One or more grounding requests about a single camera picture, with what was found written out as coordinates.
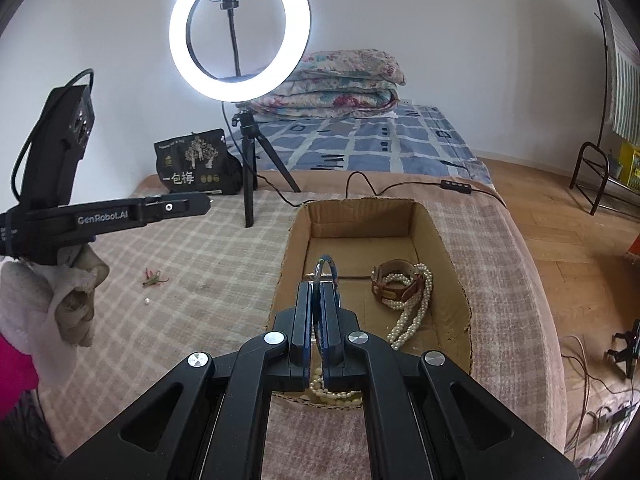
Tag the dark green bangle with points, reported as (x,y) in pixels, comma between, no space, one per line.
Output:
(325,258)

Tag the person's left hand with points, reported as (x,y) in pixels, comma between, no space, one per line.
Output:
(70,285)

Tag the yellow box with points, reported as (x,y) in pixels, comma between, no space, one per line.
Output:
(631,160)

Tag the small black floor tripod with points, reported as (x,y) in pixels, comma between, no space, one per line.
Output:
(627,350)

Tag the small dried twig ornament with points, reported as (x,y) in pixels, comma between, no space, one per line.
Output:
(155,279)

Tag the black tripod stand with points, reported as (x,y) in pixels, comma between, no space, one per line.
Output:
(250,160)

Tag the brown cardboard box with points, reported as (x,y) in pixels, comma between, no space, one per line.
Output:
(360,220)

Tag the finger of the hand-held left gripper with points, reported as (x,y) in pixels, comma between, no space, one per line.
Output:
(175,206)

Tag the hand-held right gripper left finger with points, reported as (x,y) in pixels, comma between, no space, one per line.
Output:
(300,310)

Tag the floral pillow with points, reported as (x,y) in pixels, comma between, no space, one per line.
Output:
(350,65)

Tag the blue patterned bed sheet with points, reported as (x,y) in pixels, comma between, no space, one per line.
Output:
(360,145)

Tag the folded floral quilt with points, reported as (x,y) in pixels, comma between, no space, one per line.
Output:
(325,100)

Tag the striped hanging cloth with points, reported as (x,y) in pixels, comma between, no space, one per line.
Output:
(625,85)

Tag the black printed snack bag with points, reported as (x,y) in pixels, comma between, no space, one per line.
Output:
(190,165)

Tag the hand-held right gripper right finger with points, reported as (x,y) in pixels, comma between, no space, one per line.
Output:
(330,320)

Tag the black metal clothes rack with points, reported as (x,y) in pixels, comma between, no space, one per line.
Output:
(592,144)

